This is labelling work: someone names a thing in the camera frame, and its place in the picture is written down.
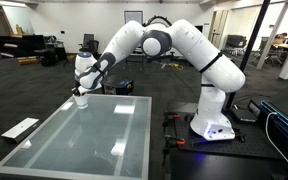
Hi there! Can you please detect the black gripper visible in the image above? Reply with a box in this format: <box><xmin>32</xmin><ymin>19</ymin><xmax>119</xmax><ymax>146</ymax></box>
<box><xmin>71</xmin><ymin>87</ymin><xmax>82</xmax><ymax>96</ymax></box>

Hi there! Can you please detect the white paper cup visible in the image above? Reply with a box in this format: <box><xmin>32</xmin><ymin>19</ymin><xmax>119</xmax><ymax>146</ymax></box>
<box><xmin>74</xmin><ymin>94</ymin><xmax>88</xmax><ymax>109</ymax></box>

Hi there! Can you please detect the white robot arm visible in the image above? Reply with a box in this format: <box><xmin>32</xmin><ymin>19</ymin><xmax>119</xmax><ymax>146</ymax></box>
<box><xmin>72</xmin><ymin>19</ymin><xmax>245</xmax><ymax>141</ymax></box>

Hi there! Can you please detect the black office chair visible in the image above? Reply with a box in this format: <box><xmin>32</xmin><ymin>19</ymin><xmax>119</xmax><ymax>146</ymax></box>
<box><xmin>79</xmin><ymin>34</ymin><xmax>99</xmax><ymax>55</ymax></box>

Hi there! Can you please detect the black computer case on floor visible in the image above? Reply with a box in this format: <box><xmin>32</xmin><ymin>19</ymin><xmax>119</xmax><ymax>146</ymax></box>
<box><xmin>101</xmin><ymin>75</ymin><xmax>134</xmax><ymax>95</ymax></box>

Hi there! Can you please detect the white flat box on floor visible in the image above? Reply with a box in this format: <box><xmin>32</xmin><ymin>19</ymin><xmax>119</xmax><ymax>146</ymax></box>
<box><xmin>1</xmin><ymin>117</ymin><xmax>40</xmax><ymax>143</ymax></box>

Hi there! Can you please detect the black desk left background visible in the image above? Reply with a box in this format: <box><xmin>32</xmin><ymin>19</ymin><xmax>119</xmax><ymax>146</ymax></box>
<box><xmin>0</xmin><ymin>35</ymin><xmax>45</xmax><ymax>58</ymax></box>

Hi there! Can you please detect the orange clamp far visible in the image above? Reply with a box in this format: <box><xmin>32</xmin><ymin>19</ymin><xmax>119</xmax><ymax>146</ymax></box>
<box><xmin>162</xmin><ymin>112</ymin><xmax>180</xmax><ymax>131</ymax></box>

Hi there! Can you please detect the orange clamp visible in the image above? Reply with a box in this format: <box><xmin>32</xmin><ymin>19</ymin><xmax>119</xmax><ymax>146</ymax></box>
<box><xmin>162</xmin><ymin>135</ymin><xmax>186</xmax><ymax>166</ymax></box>
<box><xmin>162</xmin><ymin>112</ymin><xmax>180</xmax><ymax>131</ymax></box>

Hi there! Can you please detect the orange clamp near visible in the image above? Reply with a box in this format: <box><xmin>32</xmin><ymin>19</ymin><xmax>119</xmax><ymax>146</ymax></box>
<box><xmin>162</xmin><ymin>135</ymin><xmax>186</xmax><ymax>166</ymax></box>

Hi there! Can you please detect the black box with blue light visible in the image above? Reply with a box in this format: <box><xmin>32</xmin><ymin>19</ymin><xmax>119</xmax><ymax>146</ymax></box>
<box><xmin>247</xmin><ymin>99</ymin><xmax>288</xmax><ymax>163</ymax></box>

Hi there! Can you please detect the glass table frame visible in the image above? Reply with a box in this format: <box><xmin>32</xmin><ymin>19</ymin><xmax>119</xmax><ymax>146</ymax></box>
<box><xmin>0</xmin><ymin>94</ymin><xmax>152</xmax><ymax>180</ymax></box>

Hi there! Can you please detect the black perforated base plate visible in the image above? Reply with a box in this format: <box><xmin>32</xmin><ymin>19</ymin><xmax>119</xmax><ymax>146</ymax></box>
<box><xmin>169</xmin><ymin>113</ymin><xmax>282</xmax><ymax>160</ymax></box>

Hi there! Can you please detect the white cable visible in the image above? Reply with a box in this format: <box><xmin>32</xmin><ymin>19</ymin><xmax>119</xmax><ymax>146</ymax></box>
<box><xmin>264</xmin><ymin>111</ymin><xmax>288</xmax><ymax>171</ymax></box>

